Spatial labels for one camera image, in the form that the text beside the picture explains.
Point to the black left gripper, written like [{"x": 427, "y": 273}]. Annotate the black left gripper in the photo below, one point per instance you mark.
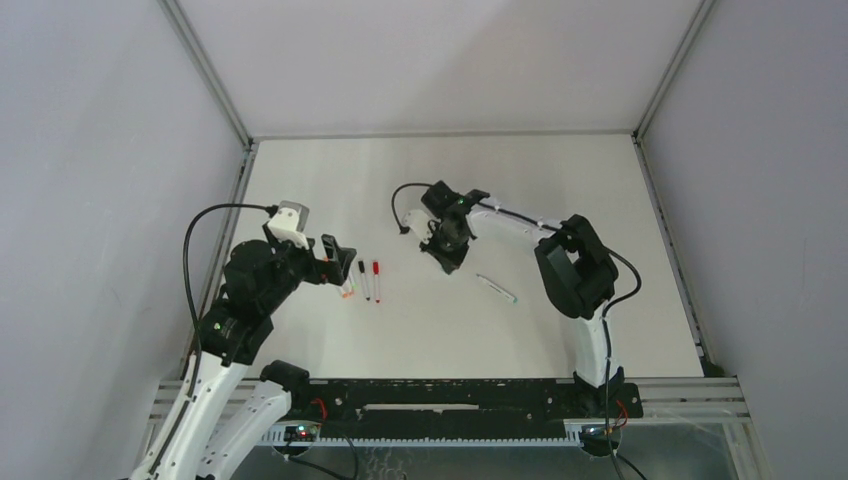
[{"x": 321, "y": 261}]

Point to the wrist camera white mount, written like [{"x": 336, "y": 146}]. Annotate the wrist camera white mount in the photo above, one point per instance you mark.
[
  {"x": 421, "y": 224},
  {"x": 288, "y": 224}
]

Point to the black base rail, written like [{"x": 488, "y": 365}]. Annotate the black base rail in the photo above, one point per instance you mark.
[{"x": 460, "y": 410}]

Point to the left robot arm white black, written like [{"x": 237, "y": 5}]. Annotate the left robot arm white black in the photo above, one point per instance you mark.
[{"x": 259, "y": 276}]

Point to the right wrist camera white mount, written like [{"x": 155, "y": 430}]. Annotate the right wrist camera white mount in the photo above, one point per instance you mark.
[{"x": 421, "y": 224}]

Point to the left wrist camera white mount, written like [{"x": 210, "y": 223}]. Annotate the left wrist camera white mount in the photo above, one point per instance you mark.
[{"x": 288, "y": 224}]

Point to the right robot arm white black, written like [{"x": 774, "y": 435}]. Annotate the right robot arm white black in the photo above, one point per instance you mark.
[{"x": 577, "y": 271}]

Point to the white pen teal tip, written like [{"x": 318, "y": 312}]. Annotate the white pen teal tip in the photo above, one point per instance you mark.
[{"x": 508, "y": 296}]

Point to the white pen red tip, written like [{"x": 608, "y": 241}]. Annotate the white pen red tip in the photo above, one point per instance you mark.
[{"x": 377, "y": 291}]

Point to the small circuit board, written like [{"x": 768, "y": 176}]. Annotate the small circuit board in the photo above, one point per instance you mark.
[{"x": 301, "y": 433}]

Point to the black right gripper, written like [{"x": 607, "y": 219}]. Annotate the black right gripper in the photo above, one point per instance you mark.
[{"x": 448, "y": 250}]

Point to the aluminium frame profile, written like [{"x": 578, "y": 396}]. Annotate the aluminium frame profile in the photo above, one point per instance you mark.
[{"x": 202, "y": 249}]

